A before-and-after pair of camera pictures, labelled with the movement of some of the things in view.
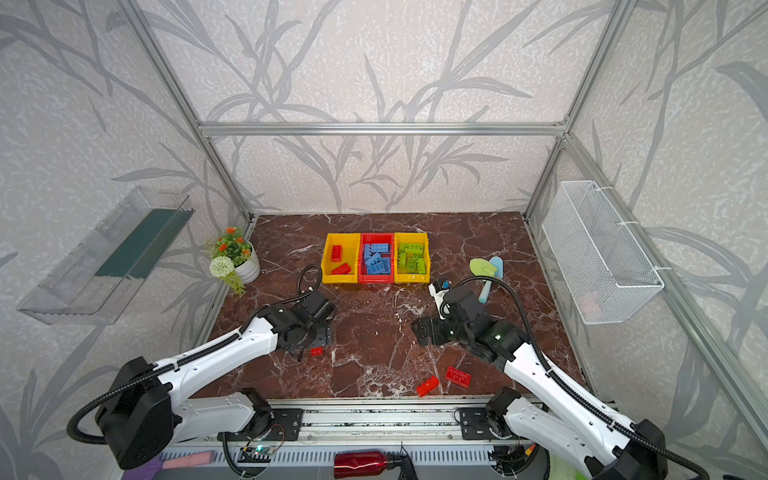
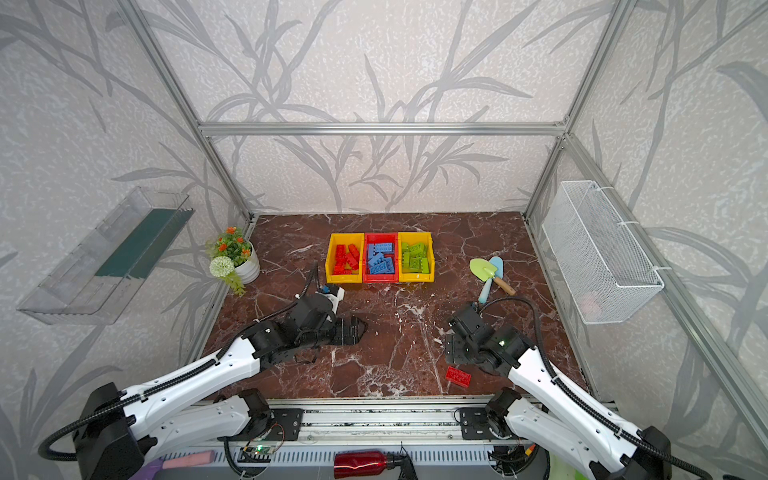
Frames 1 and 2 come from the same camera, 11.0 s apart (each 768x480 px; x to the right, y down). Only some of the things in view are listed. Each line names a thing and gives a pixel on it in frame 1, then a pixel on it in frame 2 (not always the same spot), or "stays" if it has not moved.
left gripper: [306, 339] to [346, 330]
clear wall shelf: [96, 281] stays
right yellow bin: [411, 238] stays
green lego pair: [411, 248] stays
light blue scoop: [487, 284] stays
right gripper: [429, 330] to [456, 349]
